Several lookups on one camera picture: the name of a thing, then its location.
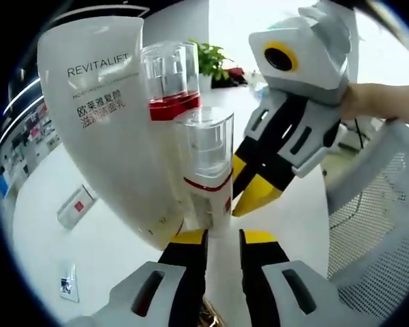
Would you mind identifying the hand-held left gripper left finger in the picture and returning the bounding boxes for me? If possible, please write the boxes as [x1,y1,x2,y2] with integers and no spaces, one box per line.
[67,228,209,327]

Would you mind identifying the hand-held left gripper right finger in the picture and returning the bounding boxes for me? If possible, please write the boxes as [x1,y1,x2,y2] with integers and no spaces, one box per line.
[238,228,348,327]

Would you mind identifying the white clear-cap skincare bottle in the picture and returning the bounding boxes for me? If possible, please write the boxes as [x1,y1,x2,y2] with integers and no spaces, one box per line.
[172,106,246,300]

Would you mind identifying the red collar skincare bottle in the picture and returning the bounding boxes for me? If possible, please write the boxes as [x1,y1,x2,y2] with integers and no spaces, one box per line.
[141,39,202,123]

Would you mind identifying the small clear skincare sachet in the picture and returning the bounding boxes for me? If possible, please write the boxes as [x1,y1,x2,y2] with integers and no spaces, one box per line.
[59,264,80,304]

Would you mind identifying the small red label skincare bottle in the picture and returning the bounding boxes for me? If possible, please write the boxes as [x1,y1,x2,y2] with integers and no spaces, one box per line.
[57,183,99,230]

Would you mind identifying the tall white skincare tube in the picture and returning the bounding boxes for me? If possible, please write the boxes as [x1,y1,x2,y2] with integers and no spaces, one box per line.
[36,16,192,250]

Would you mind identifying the person's right hand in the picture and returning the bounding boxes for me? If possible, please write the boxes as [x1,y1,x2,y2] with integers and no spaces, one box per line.
[298,0,358,82]

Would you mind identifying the green potted plant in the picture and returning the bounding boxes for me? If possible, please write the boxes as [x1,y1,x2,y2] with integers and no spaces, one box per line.
[190,40,235,91]

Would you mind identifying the large window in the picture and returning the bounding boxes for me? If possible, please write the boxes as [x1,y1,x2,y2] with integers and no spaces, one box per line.
[208,0,272,93]

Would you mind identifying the shelves with goods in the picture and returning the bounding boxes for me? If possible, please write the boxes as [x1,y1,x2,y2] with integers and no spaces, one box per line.
[0,102,61,178]

